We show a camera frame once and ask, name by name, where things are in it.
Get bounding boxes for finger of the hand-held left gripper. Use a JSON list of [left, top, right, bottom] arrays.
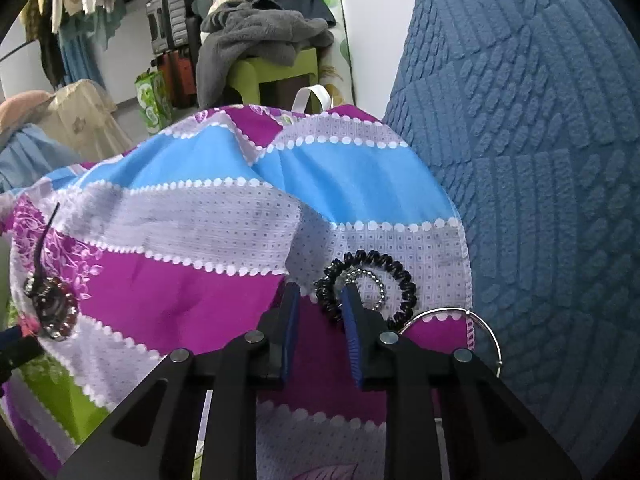
[[0, 322, 43, 386]]

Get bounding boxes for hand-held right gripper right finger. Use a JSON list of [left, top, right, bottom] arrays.
[[340, 285, 583, 480]]

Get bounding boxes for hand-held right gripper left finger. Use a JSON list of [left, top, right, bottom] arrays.
[[57, 282, 303, 480]]

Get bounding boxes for silver bead chain bracelet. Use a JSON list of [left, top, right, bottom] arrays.
[[340, 267, 387, 311]]

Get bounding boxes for jewelled watch with black strap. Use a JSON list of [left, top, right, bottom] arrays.
[[22, 202, 81, 343]]

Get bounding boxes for black spiral hair tie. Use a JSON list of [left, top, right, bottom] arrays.
[[314, 250, 418, 332]]

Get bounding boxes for silver hoop bangle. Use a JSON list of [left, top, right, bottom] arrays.
[[400, 307, 502, 378]]

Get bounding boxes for striped printed blanket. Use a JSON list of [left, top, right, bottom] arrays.
[[0, 104, 473, 480]]

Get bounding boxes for light blue cloth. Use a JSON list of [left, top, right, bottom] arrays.
[[0, 122, 83, 193]]

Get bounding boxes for white ribbon loop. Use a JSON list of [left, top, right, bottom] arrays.
[[291, 86, 333, 113]]

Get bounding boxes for cream floral cloth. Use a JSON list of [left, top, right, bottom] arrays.
[[37, 80, 133, 163]]

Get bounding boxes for pink pillow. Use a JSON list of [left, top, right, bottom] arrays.
[[0, 90, 56, 146]]

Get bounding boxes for blue quilted pillow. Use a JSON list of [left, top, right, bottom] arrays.
[[382, 0, 640, 480]]

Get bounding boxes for green wooden stool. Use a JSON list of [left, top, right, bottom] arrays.
[[227, 50, 321, 111]]

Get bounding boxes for green printed bag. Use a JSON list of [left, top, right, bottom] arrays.
[[135, 67, 173, 133]]

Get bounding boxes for floral printed white board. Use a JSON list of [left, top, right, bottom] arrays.
[[317, 0, 356, 108]]

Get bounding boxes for red suitcase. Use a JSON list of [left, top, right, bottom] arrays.
[[155, 47, 198, 111]]

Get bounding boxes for grey towel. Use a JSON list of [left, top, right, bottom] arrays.
[[196, 0, 336, 108]]

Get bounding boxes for row of hanging clothes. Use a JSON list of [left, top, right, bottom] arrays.
[[22, 0, 131, 91]]

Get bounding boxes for grey black suitcase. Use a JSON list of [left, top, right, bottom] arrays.
[[146, 0, 201, 56]]

